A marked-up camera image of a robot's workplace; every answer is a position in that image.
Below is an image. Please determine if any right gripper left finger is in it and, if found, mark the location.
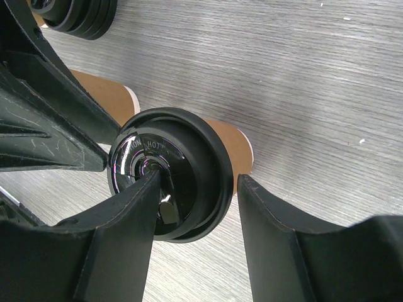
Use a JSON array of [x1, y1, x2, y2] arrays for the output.
[[1, 172, 161, 301]]

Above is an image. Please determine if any stack of paper cups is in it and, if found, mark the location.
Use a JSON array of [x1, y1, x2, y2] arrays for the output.
[[27, 0, 51, 28]]

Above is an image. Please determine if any black coffee cup lid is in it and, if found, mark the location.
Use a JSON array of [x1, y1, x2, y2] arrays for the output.
[[107, 107, 234, 243]]

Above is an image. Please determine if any brown paper cup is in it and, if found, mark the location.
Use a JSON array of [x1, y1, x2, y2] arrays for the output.
[[205, 119, 254, 195], [70, 69, 140, 126]]

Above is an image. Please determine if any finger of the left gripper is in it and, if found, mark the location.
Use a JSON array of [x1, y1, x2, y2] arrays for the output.
[[1, 61, 108, 172], [6, 1, 120, 143]]

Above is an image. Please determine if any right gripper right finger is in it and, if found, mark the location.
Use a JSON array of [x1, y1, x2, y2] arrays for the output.
[[237, 175, 402, 301]]

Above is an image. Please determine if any stack of black lids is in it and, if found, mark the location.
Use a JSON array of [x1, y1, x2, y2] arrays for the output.
[[37, 0, 118, 40]]

